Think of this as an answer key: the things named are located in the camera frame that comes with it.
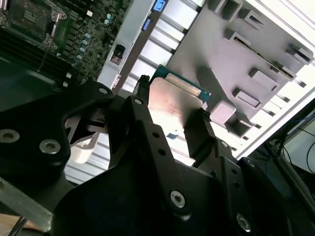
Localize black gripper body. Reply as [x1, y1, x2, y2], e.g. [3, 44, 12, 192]
[51, 136, 305, 236]

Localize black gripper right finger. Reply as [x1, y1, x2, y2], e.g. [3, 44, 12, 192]
[183, 109, 253, 233]

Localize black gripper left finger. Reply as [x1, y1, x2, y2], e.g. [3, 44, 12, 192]
[0, 75, 195, 221]

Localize silver green CPU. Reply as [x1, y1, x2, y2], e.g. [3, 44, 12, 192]
[148, 63, 213, 129]

